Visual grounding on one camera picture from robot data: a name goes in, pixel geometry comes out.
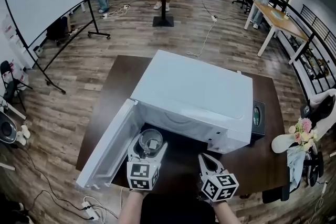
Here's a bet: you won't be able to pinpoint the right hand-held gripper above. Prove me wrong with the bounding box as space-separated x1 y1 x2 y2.
197 153 240 203

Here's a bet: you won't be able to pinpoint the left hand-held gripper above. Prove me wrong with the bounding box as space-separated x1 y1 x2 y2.
127 134 169 191

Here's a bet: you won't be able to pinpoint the clear glass cup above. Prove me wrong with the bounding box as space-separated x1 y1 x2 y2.
138 128 164 158

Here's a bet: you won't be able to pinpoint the white microwave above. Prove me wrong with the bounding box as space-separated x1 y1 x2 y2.
76 49 254 190

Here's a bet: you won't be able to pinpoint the person's left forearm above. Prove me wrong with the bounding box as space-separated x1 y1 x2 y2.
117 189 144 224

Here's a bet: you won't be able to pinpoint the person's right forearm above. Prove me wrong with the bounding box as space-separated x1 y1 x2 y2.
211 199 227 224

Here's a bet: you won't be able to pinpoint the person's dark shirt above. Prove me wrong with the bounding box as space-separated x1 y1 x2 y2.
140 190 216 224

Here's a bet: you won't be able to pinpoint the black box with green label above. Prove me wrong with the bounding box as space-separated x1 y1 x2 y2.
250 99 267 140

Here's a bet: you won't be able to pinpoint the black chair with clothes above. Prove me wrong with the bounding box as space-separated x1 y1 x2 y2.
261 149 325 205

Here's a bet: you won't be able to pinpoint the pink flower bouquet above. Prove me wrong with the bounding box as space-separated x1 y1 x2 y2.
288 117 319 152

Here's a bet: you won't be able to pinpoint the white shoes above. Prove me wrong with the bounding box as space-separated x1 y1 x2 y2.
16 124 32 146

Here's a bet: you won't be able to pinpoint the white cloth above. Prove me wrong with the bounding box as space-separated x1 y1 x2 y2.
309 88 336 140

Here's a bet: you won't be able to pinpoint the grey round fan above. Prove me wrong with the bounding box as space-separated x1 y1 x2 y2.
0 112 18 144

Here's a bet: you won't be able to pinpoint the black folding chair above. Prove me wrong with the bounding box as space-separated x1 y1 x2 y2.
0 60 34 111

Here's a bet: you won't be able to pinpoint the long wooden table white legs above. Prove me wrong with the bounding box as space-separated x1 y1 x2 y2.
244 0 311 65

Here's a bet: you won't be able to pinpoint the teal plate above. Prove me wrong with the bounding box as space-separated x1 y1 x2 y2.
271 9 286 20

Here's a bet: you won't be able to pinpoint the black metal railing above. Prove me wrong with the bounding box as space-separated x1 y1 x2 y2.
269 0 336 104

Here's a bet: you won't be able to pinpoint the black floor cable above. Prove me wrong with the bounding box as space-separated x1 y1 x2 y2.
15 144 87 212

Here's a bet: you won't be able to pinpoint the white power strip with cable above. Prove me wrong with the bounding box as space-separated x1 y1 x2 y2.
101 4 131 20
185 15 218 58

